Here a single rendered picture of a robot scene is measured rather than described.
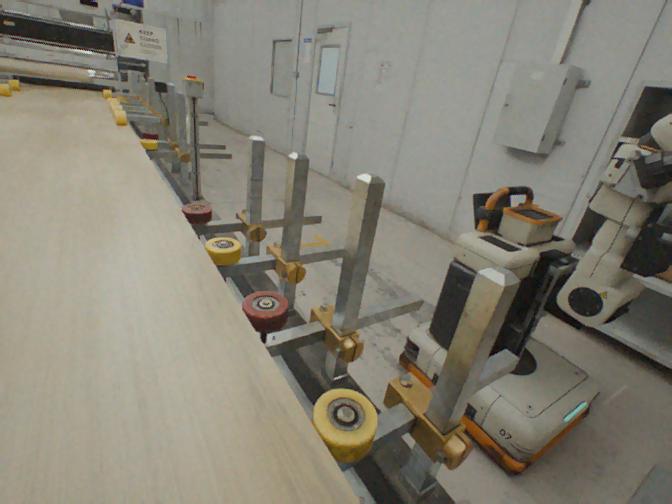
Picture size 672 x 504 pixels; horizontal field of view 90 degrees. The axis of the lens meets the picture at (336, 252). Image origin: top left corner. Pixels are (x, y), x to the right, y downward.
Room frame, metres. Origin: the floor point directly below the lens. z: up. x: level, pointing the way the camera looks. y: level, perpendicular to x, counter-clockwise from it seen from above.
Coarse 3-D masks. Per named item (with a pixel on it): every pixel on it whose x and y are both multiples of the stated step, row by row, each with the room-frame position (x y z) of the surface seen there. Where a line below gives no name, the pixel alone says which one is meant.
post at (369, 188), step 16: (368, 176) 0.54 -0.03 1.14; (368, 192) 0.53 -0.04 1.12; (352, 208) 0.55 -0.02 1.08; (368, 208) 0.53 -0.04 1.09; (352, 224) 0.54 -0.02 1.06; (368, 224) 0.53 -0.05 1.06; (352, 240) 0.54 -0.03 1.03; (368, 240) 0.54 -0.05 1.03; (352, 256) 0.53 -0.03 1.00; (368, 256) 0.54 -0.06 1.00; (352, 272) 0.52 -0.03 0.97; (352, 288) 0.53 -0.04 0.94; (336, 304) 0.55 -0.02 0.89; (352, 304) 0.53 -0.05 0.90; (336, 320) 0.54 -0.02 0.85; (352, 320) 0.54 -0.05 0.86; (336, 368) 0.53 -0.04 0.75
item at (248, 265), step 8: (312, 248) 0.85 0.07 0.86; (320, 248) 0.86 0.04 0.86; (328, 248) 0.86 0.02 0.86; (336, 248) 0.87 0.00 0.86; (256, 256) 0.75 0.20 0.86; (264, 256) 0.76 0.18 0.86; (272, 256) 0.76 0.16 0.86; (304, 256) 0.80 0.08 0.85; (312, 256) 0.82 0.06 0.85; (320, 256) 0.83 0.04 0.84; (328, 256) 0.85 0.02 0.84; (336, 256) 0.87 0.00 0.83; (232, 264) 0.69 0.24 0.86; (240, 264) 0.70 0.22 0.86; (248, 264) 0.71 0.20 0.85; (256, 264) 0.72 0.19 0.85; (264, 264) 0.74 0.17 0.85; (272, 264) 0.75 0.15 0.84; (224, 272) 0.67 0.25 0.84; (232, 272) 0.69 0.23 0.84; (240, 272) 0.70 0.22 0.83; (248, 272) 0.71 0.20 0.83
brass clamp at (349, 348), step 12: (312, 312) 0.60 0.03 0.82; (324, 312) 0.60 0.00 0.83; (324, 324) 0.56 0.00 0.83; (324, 336) 0.55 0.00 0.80; (336, 336) 0.52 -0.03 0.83; (348, 336) 0.53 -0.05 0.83; (336, 348) 0.52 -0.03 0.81; (348, 348) 0.50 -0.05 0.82; (360, 348) 0.52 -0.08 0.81; (348, 360) 0.51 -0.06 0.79
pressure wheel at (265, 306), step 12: (252, 300) 0.49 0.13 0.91; (264, 300) 0.49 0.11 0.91; (276, 300) 0.50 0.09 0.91; (252, 312) 0.46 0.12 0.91; (264, 312) 0.46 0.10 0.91; (276, 312) 0.47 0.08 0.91; (252, 324) 0.45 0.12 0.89; (264, 324) 0.45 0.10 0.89; (276, 324) 0.46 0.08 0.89; (264, 336) 0.48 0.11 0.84
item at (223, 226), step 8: (272, 216) 1.04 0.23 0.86; (280, 216) 1.05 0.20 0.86; (304, 216) 1.09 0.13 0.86; (312, 216) 1.10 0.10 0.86; (320, 216) 1.12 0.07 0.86; (192, 224) 0.88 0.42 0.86; (208, 224) 0.90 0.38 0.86; (216, 224) 0.91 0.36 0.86; (224, 224) 0.92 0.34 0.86; (232, 224) 0.94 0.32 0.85; (240, 224) 0.95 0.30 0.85; (264, 224) 1.00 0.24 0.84; (272, 224) 1.01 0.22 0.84; (280, 224) 1.03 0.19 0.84; (304, 224) 1.08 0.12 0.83; (200, 232) 0.88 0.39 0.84; (208, 232) 0.89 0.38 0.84; (216, 232) 0.91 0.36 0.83; (224, 232) 0.92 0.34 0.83
